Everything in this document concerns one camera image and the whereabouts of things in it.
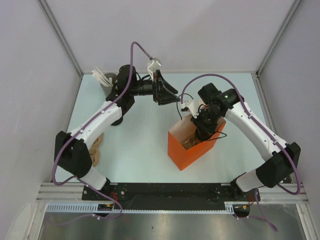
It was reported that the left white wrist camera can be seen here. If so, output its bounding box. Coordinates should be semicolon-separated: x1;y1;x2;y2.
147;58;162;81

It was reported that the orange paper bag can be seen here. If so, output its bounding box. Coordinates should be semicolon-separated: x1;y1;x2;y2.
167;114;226;171

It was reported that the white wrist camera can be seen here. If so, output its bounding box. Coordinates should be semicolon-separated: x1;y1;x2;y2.
180;99;199;119
147;58;162;81

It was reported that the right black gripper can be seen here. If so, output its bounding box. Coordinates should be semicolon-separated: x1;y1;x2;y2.
190;107;222;139

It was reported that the stack of black lids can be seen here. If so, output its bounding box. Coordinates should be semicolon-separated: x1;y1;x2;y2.
111;118;123;126

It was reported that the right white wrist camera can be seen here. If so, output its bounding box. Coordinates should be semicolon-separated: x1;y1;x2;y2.
180;99;199;119

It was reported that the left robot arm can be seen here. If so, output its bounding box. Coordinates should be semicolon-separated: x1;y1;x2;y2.
52;64;180;200

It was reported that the grey cylindrical straw holder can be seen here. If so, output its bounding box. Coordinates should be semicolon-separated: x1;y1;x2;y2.
99;72;117;97

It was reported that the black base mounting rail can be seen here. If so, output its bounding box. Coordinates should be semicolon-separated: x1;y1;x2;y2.
82;182;261;210

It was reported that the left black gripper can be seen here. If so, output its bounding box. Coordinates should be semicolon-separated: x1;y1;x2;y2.
129;70;180;106

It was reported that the white slotted cable duct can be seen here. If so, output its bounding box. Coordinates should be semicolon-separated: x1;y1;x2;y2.
46;201;252;215

